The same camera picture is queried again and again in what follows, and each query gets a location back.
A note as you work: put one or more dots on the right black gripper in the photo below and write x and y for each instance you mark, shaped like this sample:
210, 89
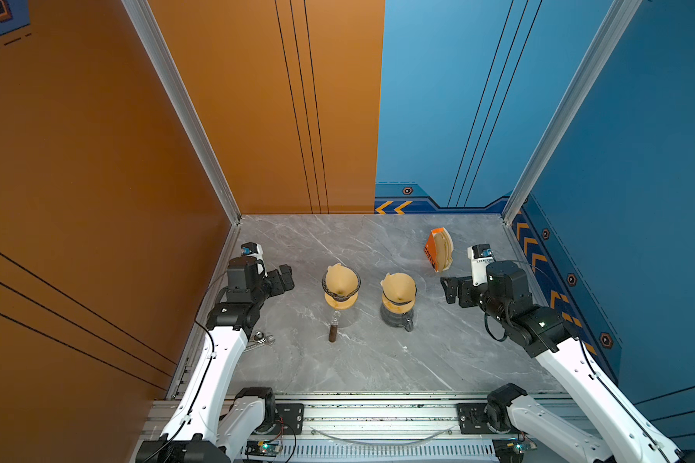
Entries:
463, 284

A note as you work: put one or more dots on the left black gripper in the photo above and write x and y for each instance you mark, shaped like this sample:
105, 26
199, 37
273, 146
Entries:
277, 287

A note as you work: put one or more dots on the orange coffee filter box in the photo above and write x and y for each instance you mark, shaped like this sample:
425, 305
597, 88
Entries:
439, 249

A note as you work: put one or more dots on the grey glass dripper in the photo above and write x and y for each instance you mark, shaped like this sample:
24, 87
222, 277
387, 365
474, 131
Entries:
341, 288

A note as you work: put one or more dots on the brown paper coffee filter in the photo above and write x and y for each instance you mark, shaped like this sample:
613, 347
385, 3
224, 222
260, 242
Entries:
398, 284

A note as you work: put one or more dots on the grey ribbed glass pitcher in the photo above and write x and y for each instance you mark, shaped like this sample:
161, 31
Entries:
404, 321

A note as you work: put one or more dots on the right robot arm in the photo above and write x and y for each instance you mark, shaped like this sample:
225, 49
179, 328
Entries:
623, 433

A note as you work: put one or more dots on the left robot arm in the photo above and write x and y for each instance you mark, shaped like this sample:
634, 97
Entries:
198, 432

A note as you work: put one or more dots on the metal wrench set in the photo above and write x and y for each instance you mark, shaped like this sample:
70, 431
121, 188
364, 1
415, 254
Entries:
260, 339

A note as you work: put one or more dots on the left green circuit board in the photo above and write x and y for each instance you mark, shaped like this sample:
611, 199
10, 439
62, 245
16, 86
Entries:
255, 450

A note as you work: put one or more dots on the right circuit board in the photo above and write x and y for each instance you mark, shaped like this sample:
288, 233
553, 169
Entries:
513, 451

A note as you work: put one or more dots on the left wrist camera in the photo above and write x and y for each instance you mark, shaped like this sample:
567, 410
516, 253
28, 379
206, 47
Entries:
256, 251

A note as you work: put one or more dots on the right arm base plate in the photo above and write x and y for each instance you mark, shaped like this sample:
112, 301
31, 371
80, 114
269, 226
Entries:
473, 419

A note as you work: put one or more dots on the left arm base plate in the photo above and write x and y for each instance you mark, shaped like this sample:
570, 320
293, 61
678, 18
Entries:
291, 414

